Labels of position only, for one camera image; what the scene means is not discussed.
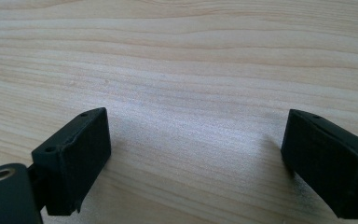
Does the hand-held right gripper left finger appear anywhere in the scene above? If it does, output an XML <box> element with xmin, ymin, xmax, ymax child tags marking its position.
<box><xmin>27</xmin><ymin>106</ymin><xmax>112</xmax><ymax>217</ymax></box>

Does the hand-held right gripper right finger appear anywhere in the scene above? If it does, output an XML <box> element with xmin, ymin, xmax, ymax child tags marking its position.
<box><xmin>280</xmin><ymin>108</ymin><xmax>358</xmax><ymax>220</ymax></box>

